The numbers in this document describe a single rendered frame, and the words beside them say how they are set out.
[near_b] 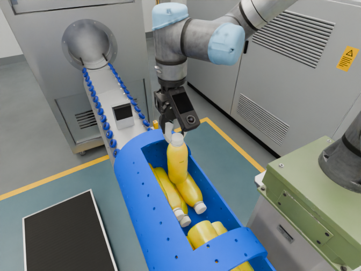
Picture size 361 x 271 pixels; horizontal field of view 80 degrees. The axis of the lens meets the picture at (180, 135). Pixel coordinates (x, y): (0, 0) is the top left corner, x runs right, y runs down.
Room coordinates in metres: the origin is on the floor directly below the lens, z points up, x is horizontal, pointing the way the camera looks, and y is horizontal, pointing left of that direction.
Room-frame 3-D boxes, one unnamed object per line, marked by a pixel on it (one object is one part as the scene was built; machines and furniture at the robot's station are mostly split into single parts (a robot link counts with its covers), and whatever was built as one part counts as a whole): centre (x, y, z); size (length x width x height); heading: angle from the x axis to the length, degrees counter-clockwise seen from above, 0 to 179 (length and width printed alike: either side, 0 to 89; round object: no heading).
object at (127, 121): (0.93, 0.31, 1.00); 0.10 x 0.04 x 0.15; 117
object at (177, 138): (0.48, 0.01, 1.26); 0.04 x 0.04 x 0.02
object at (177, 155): (0.48, 0.01, 1.16); 0.07 x 0.07 x 0.19
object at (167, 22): (0.50, 0.02, 1.56); 0.09 x 0.08 x 0.11; 60
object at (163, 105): (0.50, 0.02, 1.40); 0.09 x 0.08 x 0.12; 27
